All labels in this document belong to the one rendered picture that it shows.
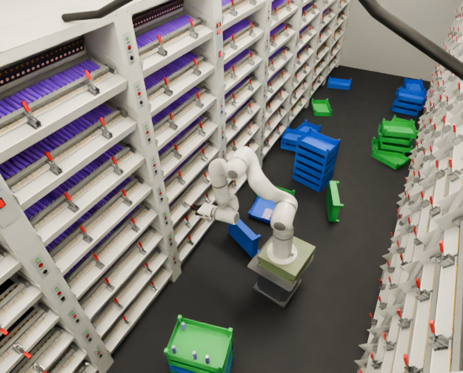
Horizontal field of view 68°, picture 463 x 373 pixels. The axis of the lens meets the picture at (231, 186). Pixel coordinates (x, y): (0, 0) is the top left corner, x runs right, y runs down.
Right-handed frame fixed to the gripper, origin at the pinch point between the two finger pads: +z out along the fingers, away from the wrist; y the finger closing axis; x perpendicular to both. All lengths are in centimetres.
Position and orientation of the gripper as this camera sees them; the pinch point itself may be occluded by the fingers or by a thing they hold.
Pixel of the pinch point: (194, 207)
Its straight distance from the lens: 224.3
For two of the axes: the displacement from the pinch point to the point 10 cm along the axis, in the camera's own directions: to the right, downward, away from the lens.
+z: -8.6, -1.8, 4.7
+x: -1.6, -7.9, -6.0
